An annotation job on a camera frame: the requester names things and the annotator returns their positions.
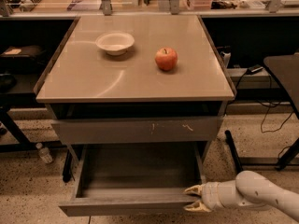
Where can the clear plastic bottle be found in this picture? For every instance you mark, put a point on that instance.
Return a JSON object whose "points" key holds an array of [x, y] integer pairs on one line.
{"points": [[44, 153]]}

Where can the red apple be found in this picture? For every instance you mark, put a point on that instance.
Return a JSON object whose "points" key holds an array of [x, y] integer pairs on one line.
{"points": [[166, 58]]}

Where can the grey drawer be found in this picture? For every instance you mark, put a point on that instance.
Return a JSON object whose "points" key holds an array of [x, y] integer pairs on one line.
{"points": [[120, 131], [134, 179]]}

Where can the white paper bowl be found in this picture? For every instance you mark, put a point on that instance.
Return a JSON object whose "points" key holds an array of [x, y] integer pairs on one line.
{"points": [[115, 43]]}

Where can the black stand base bar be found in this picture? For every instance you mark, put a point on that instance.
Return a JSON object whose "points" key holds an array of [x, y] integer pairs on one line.
{"points": [[231, 144]]}

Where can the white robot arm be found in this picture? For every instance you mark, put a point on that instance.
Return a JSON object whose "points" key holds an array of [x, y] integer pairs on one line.
{"points": [[248, 190]]}

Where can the grey drawer cabinet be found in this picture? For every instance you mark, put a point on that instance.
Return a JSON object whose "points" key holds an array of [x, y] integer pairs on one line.
{"points": [[84, 82]]}

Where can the black power adapter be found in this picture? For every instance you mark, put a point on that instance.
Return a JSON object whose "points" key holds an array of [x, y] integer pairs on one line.
{"points": [[254, 69]]}

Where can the grey top drawer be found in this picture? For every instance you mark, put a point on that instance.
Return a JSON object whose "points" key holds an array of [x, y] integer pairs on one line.
{"points": [[120, 131]]}

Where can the black left table leg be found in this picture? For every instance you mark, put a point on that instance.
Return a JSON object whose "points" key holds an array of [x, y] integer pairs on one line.
{"points": [[12, 127]]}

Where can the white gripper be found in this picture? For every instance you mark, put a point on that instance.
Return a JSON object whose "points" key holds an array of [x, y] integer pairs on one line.
{"points": [[211, 195]]}

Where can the dark side table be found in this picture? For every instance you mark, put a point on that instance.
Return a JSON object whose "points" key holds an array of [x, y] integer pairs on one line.
{"points": [[285, 71]]}

